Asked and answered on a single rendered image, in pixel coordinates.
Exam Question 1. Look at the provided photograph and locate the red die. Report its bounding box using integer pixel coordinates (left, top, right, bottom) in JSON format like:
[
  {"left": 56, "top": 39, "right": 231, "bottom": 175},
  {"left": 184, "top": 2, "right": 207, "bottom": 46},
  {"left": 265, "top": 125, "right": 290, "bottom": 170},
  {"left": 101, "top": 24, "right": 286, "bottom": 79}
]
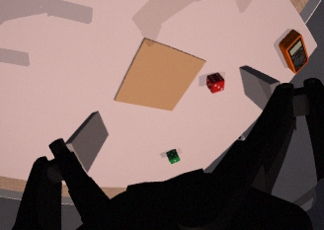
[{"left": 206, "top": 73, "right": 225, "bottom": 93}]

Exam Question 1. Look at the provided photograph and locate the tan flat mat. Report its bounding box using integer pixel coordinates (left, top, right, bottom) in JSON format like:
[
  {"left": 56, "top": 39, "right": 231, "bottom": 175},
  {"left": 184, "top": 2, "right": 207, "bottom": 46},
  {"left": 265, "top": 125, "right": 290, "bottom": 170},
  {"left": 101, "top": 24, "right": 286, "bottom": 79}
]
[{"left": 115, "top": 38, "right": 206, "bottom": 111}]

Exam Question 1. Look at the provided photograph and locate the orange pocket multimeter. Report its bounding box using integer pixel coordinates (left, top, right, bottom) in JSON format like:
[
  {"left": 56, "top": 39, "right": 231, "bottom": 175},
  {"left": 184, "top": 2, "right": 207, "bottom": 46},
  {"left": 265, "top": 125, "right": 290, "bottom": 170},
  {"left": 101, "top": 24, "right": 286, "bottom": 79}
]
[{"left": 279, "top": 30, "right": 308, "bottom": 74}]

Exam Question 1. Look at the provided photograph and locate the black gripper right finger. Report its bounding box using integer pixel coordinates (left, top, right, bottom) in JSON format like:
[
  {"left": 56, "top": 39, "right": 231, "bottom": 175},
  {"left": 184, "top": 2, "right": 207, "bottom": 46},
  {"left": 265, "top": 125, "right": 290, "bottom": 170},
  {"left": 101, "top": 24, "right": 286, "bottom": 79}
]
[{"left": 174, "top": 65, "right": 324, "bottom": 230}]

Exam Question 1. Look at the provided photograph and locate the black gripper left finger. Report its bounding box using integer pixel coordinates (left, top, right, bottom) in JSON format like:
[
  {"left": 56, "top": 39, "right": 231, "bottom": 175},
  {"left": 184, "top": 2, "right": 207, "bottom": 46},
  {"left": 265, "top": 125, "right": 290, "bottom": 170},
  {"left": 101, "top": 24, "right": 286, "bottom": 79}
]
[{"left": 12, "top": 111, "right": 134, "bottom": 230}]

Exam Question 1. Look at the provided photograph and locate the green die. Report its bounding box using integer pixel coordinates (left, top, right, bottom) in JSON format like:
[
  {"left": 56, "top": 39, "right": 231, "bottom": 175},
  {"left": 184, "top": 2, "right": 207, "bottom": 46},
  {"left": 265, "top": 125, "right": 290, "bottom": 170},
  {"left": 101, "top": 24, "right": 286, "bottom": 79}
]
[{"left": 166, "top": 149, "right": 180, "bottom": 164}]

